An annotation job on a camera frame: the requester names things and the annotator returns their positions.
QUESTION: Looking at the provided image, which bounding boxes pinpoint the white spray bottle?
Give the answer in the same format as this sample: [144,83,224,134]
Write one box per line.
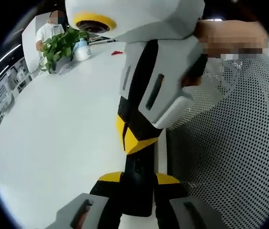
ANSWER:
[73,38,92,62]

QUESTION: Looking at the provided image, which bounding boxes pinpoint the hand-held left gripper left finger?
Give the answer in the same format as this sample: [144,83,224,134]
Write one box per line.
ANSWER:
[44,170,123,229]

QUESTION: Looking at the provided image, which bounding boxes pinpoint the green potted plant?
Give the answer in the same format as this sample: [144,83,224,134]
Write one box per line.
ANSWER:
[38,27,89,74]

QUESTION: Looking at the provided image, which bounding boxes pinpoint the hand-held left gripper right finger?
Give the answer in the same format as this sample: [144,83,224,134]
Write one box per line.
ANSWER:
[152,173,226,229]

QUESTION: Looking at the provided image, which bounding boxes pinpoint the black remote control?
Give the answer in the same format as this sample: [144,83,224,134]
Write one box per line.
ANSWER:
[121,152,159,217]

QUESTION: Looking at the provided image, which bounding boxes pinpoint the grey mesh office chair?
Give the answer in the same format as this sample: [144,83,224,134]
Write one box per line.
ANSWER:
[166,57,269,229]

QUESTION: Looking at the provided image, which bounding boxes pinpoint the person's right hand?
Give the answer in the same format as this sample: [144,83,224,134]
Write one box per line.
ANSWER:
[181,20,219,87]

